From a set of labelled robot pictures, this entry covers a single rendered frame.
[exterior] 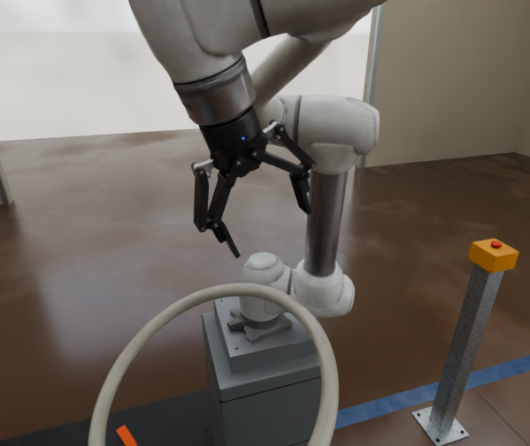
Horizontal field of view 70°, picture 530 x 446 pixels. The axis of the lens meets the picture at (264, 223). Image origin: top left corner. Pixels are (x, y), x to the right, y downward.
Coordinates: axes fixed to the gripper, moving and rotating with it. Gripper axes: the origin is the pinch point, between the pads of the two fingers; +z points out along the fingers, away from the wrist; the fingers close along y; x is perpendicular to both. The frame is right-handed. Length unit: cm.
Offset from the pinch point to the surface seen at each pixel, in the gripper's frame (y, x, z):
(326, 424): 8.2, 19.9, 24.6
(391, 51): -355, -380, 170
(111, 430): 95, -85, 138
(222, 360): 24, -39, 76
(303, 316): 0.4, 0.7, 24.6
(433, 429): -45, -10, 186
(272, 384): 13, -24, 83
